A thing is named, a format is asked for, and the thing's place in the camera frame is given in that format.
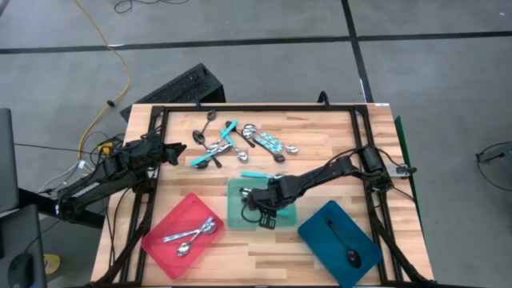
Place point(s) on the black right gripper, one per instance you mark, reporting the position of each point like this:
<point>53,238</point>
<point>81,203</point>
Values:
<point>276,194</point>

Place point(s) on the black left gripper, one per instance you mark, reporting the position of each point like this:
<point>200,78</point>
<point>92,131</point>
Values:
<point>148,151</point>

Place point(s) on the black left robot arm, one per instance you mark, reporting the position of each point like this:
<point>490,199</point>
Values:
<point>92,188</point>

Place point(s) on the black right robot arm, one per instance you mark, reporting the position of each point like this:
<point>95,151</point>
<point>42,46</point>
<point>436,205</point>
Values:
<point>332,168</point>

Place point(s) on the green translucent plastic bin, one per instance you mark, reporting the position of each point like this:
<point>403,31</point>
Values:
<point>236,218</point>

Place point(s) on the blue plastic bin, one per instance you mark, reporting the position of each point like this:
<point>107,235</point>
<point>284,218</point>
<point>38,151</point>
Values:
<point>320,240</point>

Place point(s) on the black perforated computer tower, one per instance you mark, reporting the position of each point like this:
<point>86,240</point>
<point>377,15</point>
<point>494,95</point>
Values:
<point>184,86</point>

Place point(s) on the red translucent plastic bin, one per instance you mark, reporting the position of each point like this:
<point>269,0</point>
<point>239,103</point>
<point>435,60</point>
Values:
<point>180,260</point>

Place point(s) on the black desk leg bar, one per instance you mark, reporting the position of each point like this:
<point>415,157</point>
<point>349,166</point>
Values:
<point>80,219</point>

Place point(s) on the silver mounting plate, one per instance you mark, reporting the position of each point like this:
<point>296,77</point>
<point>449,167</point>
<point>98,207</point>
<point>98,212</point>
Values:
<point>400,170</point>

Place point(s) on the dark green panel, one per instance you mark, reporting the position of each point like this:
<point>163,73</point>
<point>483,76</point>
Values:
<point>404,150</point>

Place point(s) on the yellow round object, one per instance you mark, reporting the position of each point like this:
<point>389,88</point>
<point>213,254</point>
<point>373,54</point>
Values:
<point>52,264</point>

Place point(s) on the dark grey desk panel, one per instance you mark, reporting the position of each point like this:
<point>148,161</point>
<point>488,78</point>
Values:
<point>8,160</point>

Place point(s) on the dark grey desk surface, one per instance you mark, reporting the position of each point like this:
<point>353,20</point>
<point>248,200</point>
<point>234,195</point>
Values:
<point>20,232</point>

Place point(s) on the black computer mouse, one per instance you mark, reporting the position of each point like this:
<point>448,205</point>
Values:
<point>20,270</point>

